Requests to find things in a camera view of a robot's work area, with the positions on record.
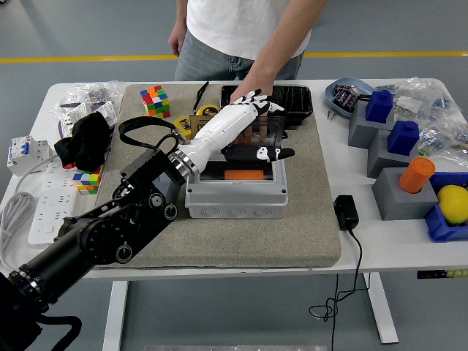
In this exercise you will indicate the person's left hand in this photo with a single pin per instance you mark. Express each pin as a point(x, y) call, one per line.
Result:
point(256, 83)

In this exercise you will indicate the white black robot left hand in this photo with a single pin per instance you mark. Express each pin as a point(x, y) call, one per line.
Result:
point(219, 128)

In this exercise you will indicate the person's right hand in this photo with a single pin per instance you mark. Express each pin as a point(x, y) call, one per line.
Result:
point(176, 40)

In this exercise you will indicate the smoky transparent box lid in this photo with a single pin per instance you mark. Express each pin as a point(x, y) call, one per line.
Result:
point(275, 126)

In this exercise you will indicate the orange cylinder battery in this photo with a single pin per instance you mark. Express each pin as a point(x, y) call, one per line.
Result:
point(243, 174)
point(417, 175)

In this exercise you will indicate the person's right forearm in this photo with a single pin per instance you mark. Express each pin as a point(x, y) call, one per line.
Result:
point(180, 14)

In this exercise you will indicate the person's left forearm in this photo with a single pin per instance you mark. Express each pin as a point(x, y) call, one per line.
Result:
point(289, 40)

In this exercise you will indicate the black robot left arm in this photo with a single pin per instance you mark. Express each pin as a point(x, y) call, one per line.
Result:
point(102, 234)

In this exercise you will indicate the grey plastic junction box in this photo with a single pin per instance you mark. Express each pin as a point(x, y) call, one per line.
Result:
point(237, 208)

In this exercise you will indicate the yellow tape measure round label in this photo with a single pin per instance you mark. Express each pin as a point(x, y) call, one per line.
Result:
point(209, 109)

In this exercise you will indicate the yellow tape measure black face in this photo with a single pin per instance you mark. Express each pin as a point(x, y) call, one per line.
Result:
point(180, 126)

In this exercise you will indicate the black glossy tray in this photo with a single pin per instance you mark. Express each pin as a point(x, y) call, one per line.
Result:
point(296, 102)

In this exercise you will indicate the person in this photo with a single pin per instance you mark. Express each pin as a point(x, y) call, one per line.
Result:
point(226, 25)

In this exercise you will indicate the large colourful puzzle cube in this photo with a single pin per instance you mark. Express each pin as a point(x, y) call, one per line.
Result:
point(155, 102)

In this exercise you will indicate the light blue dish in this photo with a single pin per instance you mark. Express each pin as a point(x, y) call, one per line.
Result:
point(331, 98)

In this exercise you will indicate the dark purple small packet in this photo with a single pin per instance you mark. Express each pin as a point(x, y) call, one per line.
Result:
point(351, 101)
point(340, 96)

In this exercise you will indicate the white purple electrical part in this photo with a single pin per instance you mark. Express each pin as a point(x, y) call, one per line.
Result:
point(106, 111)

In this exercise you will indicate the clear bag of screws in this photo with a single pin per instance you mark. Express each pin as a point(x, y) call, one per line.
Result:
point(91, 93)

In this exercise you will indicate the grey-brown fabric mat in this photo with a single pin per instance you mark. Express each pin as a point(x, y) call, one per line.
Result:
point(219, 241)

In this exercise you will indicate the blue plastic block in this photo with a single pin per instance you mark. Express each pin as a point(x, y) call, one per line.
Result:
point(402, 139)
point(378, 108)

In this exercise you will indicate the black cloth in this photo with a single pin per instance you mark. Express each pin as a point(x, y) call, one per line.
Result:
point(87, 142)

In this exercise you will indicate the small colourful puzzle cube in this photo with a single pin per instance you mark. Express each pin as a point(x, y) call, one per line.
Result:
point(87, 181)

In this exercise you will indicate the black power adapter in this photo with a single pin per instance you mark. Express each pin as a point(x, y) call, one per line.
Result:
point(346, 214)

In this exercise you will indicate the clear bag of small parts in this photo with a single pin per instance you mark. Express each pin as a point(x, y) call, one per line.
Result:
point(438, 139)
point(420, 95)

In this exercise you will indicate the white circuit breaker blue switches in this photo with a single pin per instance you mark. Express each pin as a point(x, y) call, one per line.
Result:
point(25, 153)

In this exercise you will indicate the white power strip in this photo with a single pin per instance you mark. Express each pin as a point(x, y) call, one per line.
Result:
point(51, 219)

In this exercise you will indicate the white table leg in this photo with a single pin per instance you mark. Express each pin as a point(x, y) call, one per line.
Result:
point(115, 314)
point(382, 311)

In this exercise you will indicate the yellow lemon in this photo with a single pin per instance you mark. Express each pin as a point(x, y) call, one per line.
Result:
point(453, 204)

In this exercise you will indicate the blue plastic bin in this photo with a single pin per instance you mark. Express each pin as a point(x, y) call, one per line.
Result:
point(438, 226)

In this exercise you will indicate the black table control panel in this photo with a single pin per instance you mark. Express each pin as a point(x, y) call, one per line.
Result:
point(438, 274)

